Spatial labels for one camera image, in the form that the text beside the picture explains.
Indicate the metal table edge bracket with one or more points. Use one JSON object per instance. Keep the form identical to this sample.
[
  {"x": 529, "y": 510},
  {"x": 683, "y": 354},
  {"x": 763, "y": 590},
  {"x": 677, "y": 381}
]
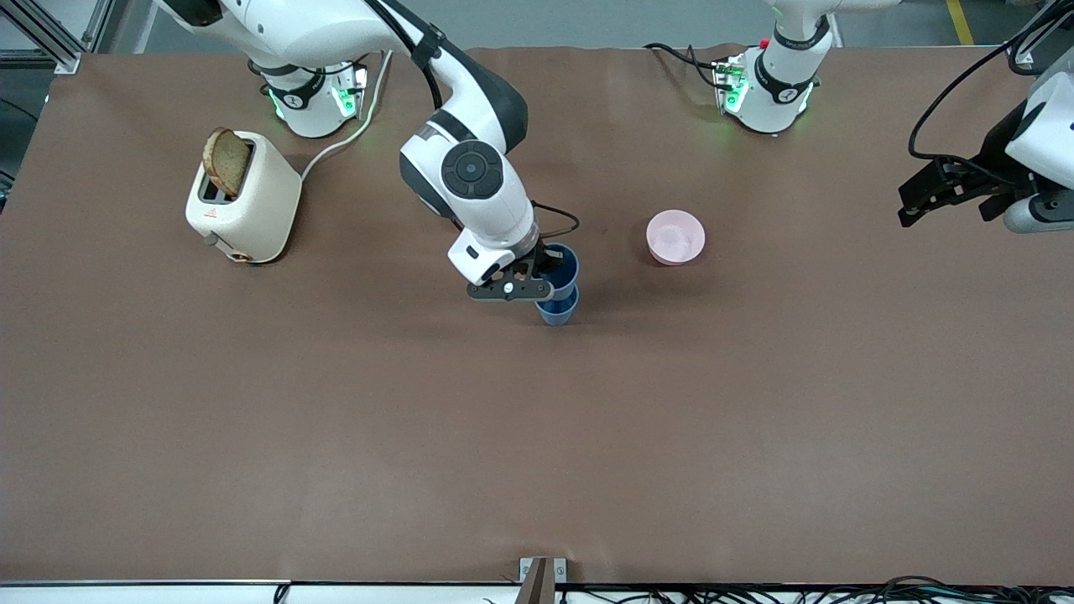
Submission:
[{"x": 543, "y": 579}]

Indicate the blue plastic cup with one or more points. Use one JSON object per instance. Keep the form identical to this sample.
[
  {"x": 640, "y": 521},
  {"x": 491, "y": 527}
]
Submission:
[
  {"x": 569, "y": 267},
  {"x": 557, "y": 313}
]

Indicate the brown toast slice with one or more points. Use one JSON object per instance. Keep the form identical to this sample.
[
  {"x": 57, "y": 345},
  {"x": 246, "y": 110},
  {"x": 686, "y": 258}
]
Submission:
[{"x": 226, "y": 164}]

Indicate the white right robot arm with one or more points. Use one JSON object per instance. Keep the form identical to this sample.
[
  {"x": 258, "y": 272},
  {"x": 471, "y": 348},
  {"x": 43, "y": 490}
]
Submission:
[{"x": 470, "y": 168}]

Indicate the aluminium frame profile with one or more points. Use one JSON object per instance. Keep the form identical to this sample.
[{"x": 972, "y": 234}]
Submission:
[{"x": 50, "y": 38}]

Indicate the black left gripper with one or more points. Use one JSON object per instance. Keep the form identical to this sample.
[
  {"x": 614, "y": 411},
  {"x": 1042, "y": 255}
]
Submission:
[{"x": 995, "y": 153}]

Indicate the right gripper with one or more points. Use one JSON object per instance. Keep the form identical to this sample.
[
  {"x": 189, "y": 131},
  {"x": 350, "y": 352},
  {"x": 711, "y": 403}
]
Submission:
[{"x": 537, "y": 266}]

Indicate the pink bowl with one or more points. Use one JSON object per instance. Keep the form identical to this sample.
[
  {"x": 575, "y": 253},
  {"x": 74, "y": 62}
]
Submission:
[{"x": 675, "y": 237}]

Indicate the white two-slot toaster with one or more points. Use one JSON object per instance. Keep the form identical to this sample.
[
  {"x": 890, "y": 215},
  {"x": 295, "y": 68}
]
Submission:
[{"x": 252, "y": 205}]

